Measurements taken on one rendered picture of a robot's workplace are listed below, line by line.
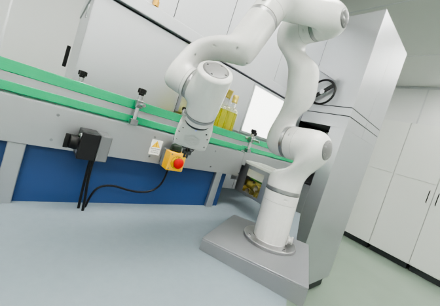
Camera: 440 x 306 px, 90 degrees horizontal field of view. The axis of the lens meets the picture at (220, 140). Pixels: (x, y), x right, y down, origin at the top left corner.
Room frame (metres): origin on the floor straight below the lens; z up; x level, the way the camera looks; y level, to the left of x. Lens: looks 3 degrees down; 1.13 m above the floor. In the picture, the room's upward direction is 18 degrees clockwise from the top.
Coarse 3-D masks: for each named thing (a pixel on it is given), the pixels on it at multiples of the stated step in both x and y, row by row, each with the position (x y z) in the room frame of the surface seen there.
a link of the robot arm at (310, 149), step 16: (304, 128) 0.76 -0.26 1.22; (288, 144) 0.75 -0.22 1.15; (304, 144) 0.71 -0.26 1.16; (320, 144) 0.69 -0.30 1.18; (304, 160) 0.70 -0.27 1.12; (320, 160) 0.70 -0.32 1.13; (272, 176) 0.77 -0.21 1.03; (288, 176) 0.73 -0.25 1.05; (304, 176) 0.74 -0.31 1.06; (288, 192) 0.74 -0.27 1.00
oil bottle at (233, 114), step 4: (232, 108) 1.21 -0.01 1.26; (232, 112) 1.21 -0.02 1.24; (236, 112) 1.22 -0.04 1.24; (232, 116) 1.21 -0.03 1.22; (236, 116) 1.23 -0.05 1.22; (228, 120) 1.20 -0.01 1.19; (232, 120) 1.22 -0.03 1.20; (228, 124) 1.20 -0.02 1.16; (232, 124) 1.22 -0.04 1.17; (228, 128) 1.21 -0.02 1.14; (232, 128) 1.23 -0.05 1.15
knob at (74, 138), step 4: (68, 136) 0.62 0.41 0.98; (72, 136) 0.62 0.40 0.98; (76, 136) 0.63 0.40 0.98; (64, 140) 0.62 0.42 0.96; (68, 140) 0.62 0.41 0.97; (72, 140) 0.62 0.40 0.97; (76, 140) 0.62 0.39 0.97; (64, 144) 0.62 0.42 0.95; (68, 144) 0.62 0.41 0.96; (72, 144) 0.62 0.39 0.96; (76, 144) 0.62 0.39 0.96; (72, 148) 0.63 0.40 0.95; (76, 148) 0.63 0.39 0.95
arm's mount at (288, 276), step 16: (224, 224) 0.83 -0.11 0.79; (240, 224) 0.87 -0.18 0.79; (208, 240) 0.67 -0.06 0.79; (224, 240) 0.69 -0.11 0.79; (240, 240) 0.72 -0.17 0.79; (224, 256) 0.64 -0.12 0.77; (240, 256) 0.63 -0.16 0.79; (256, 256) 0.65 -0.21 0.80; (272, 256) 0.68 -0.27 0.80; (288, 256) 0.70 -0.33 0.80; (304, 256) 0.74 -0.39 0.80; (240, 272) 0.62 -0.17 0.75; (256, 272) 0.61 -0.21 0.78; (272, 272) 0.59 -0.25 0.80; (288, 272) 0.61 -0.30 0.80; (304, 272) 0.63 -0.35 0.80; (272, 288) 0.59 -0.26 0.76; (288, 288) 0.57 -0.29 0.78; (304, 288) 0.56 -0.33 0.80
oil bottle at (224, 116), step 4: (224, 104) 1.17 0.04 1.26; (224, 108) 1.16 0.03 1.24; (228, 108) 1.18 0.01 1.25; (224, 112) 1.17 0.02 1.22; (228, 112) 1.18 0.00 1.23; (220, 116) 1.16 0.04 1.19; (224, 116) 1.17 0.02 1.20; (228, 116) 1.19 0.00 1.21; (220, 120) 1.16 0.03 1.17; (224, 120) 1.18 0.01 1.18; (220, 124) 1.17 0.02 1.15; (224, 124) 1.18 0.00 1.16; (224, 128) 1.19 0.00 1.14
